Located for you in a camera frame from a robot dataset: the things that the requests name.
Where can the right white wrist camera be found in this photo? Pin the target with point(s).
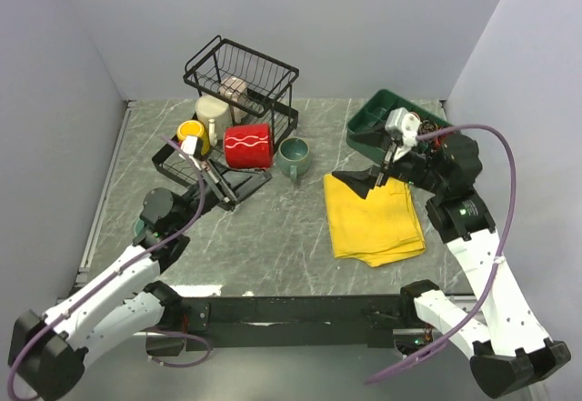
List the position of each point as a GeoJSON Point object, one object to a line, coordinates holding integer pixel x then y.
{"type": "Point", "coordinates": [402, 126]}

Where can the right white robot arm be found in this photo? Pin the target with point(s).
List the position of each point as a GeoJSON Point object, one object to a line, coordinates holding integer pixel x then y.
{"type": "Point", "coordinates": [507, 348]}

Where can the brown patterned rolled item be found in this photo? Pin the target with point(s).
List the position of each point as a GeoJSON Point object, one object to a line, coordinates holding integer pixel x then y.
{"type": "Point", "coordinates": [427, 129]}

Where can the small teal cup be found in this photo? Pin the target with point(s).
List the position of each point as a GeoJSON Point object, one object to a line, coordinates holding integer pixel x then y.
{"type": "Point", "coordinates": [138, 227]}

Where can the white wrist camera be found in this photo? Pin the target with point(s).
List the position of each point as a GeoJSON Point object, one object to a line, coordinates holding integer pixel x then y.
{"type": "Point", "coordinates": [402, 126]}
{"type": "Point", "coordinates": [191, 149]}

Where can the green compartment tray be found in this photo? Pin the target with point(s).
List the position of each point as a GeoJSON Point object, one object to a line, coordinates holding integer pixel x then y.
{"type": "Point", "coordinates": [376, 110]}

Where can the red cup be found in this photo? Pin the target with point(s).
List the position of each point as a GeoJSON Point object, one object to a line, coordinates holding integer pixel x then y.
{"type": "Point", "coordinates": [249, 146]}

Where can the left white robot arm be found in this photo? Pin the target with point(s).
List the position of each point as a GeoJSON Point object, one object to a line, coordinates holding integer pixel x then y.
{"type": "Point", "coordinates": [50, 352]}

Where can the aluminium frame rail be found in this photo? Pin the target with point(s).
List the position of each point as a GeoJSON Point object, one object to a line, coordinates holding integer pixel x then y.
{"type": "Point", "coordinates": [82, 273]}

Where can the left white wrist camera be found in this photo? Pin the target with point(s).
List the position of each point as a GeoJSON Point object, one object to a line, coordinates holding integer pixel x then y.
{"type": "Point", "coordinates": [191, 149]}

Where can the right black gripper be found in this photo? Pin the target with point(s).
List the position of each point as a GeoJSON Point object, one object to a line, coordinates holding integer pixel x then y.
{"type": "Point", "coordinates": [361, 181]}

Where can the white mug green interior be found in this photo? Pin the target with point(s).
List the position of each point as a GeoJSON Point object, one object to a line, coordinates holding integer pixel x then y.
{"type": "Point", "coordinates": [215, 114]}

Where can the yellow folded cloth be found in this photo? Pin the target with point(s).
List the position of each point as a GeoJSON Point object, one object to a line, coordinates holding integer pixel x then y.
{"type": "Point", "coordinates": [381, 229]}

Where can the black wire dish rack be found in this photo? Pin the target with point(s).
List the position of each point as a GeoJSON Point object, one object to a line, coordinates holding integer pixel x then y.
{"type": "Point", "coordinates": [269, 86]}

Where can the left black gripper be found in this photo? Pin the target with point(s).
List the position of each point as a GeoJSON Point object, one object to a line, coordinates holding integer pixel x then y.
{"type": "Point", "coordinates": [234, 185]}

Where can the black front base beam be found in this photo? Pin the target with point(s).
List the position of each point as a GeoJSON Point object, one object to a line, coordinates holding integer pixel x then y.
{"type": "Point", "coordinates": [264, 321]}

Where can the speckled blue-green mug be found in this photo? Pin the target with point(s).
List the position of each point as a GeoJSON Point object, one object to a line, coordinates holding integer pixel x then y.
{"type": "Point", "coordinates": [294, 157]}

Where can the pink mug lilac interior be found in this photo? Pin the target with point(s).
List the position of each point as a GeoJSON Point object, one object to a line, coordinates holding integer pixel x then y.
{"type": "Point", "coordinates": [234, 88]}

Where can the yellow enamel mug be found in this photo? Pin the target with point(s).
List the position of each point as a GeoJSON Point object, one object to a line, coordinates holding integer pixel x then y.
{"type": "Point", "coordinates": [194, 128]}

